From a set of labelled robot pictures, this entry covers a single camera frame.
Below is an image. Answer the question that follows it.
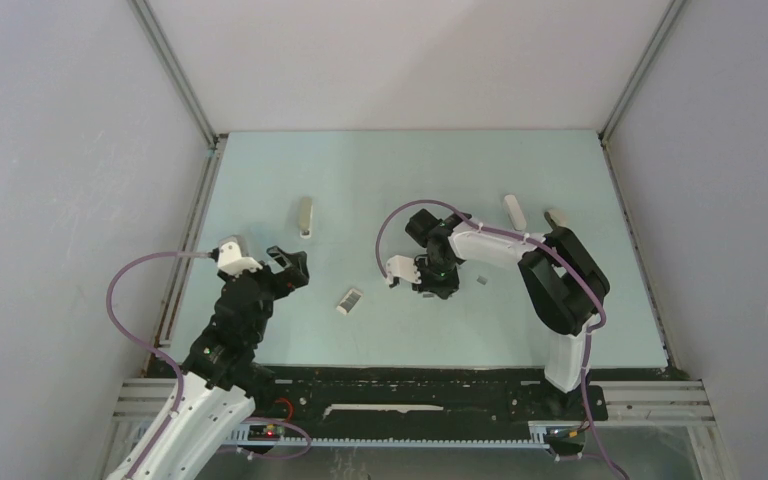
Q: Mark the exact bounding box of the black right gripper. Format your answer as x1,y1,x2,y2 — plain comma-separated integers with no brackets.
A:
410,255,460,298

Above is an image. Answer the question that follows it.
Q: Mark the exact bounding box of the staple box tray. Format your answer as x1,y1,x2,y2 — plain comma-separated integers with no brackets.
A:
336,288,363,315

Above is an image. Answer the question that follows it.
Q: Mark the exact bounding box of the white stapler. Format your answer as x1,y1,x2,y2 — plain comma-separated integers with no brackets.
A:
502,194,527,232

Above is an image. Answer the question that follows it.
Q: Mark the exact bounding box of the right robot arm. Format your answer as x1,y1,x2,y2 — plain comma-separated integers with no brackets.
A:
382,209,610,418

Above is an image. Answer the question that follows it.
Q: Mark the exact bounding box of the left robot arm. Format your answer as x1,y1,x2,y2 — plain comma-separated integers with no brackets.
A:
108,238,310,479

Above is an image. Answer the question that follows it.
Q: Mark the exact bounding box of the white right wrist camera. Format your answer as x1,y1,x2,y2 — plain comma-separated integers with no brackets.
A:
384,255,421,288

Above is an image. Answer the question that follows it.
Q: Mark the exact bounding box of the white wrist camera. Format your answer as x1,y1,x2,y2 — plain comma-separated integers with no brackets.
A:
384,255,421,288
215,235,263,276

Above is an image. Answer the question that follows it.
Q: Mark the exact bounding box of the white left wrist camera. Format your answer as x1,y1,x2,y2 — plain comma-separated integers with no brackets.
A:
215,235,263,276

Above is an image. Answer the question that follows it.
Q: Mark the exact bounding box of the aluminium frame rail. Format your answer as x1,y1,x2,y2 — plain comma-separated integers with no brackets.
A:
126,0,220,148

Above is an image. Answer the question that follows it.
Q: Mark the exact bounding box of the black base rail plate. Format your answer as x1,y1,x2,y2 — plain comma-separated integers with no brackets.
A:
256,366,608,442

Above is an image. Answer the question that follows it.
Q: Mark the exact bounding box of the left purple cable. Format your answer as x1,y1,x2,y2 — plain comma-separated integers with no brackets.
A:
105,250,314,480

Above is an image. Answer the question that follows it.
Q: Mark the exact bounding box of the grey cable duct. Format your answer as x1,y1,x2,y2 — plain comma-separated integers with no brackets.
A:
214,424,551,450

